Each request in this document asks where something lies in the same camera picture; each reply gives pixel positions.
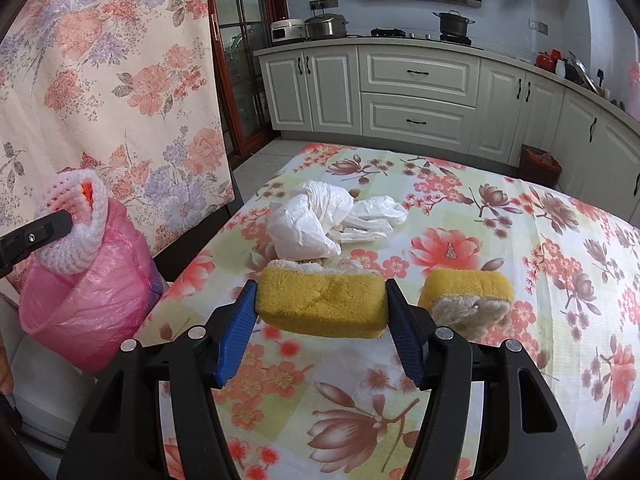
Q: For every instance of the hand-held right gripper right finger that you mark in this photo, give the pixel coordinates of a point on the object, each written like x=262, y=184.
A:
x=405, y=337

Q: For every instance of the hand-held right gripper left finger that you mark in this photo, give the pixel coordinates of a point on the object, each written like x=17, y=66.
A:
x=235, y=332

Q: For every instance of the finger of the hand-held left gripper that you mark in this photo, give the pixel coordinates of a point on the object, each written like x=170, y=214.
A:
x=40, y=232

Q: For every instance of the curled pink foam fruit net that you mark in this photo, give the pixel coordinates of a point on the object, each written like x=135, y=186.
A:
x=75, y=252

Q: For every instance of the yellow sponge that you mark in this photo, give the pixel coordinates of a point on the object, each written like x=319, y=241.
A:
x=465, y=287
x=320, y=305

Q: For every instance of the pink lined trash bin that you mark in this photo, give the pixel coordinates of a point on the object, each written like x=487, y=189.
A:
x=100, y=300

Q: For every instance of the white plastic bag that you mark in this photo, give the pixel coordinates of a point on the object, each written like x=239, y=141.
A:
x=300, y=225

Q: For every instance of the floral tablecloth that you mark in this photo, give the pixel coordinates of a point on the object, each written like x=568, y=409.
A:
x=500, y=240

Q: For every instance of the floral curtain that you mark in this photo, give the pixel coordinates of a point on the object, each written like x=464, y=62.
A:
x=125, y=60

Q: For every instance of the red waste bin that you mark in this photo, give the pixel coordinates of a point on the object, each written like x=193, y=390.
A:
x=540, y=167

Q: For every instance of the cream kitchen cabinets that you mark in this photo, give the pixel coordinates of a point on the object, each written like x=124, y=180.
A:
x=415, y=100

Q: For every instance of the wooden glass door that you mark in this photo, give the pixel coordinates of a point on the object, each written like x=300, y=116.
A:
x=245, y=60

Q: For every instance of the black gas stove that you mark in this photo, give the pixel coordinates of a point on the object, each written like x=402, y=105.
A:
x=390, y=33

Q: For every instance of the white rice cooker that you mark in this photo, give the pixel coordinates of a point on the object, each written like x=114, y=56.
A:
x=287, y=31

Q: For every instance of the small white bottle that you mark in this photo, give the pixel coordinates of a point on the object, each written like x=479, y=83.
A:
x=562, y=69

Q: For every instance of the red kettle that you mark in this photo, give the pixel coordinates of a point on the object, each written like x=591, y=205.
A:
x=547, y=59

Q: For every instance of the black cooking pot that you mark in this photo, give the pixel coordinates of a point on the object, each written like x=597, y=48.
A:
x=452, y=24

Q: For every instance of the steel tray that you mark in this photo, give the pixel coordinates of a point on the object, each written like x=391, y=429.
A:
x=582, y=72

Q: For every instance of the steel pressure cooker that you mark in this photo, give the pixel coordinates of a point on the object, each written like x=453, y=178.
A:
x=325, y=26

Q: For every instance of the wall power outlet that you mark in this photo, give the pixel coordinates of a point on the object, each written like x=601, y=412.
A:
x=323, y=3
x=538, y=26

